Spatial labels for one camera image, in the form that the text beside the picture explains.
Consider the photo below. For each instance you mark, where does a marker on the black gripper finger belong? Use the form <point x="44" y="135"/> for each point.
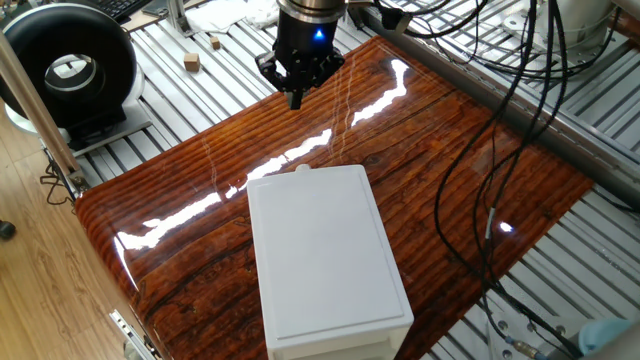
<point x="270" y="70"/>
<point x="327" y="70"/>

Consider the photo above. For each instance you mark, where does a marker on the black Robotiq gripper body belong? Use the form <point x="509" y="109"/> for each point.
<point x="305" y="45"/>

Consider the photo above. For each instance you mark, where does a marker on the white drawer with white knob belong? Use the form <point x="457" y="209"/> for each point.
<point x="302" y="168"/>

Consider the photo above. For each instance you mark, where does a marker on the white plastic drawer cabinet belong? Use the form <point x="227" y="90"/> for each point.
<point x="325" y="260"/>

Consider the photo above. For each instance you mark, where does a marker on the small wooden cube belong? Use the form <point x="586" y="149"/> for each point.
<point x="215" y="43"/>

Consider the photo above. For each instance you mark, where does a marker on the white crumpled cloth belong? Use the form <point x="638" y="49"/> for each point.
<point x="225" y="15"/>

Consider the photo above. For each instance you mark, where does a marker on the large wooden cube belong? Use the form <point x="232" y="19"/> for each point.
<point x="191" y="62"/>

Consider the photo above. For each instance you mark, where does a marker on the black computer keyboard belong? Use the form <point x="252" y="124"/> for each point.
<point x="117" y="6"/>

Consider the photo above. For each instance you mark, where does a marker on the glossy wood grain mat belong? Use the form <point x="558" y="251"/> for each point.
<point x="175" y="280"/>

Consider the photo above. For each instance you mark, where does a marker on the white cylindrical machine base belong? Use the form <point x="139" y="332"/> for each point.
<point x="575" y="15"/>

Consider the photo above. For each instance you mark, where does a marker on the black caster wheel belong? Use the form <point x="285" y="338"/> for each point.
<point x="6" y="229"/>

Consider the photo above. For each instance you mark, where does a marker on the grey robot mounting plate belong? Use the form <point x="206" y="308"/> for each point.
<point x="542" y="322"/>

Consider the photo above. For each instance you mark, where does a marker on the short aluminium profile post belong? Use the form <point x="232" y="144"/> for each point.
<point x="178" y="17"/>

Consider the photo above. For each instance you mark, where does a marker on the grey flat base plate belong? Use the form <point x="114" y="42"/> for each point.
<point x="135" y="125"/>

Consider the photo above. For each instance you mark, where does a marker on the silver corner bracket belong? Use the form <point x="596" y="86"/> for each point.
<point x="79" y="181"/>

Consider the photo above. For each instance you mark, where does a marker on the slanted beige frame bar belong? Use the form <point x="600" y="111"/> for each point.
<point x="35" y="105"/>

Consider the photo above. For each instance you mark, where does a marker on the silver metal bracket strip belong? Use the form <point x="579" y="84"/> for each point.
<point x="132" y="332"/>

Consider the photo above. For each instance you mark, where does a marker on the aluminium table edge rail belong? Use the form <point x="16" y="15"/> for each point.
<point x="625" y="182"/>

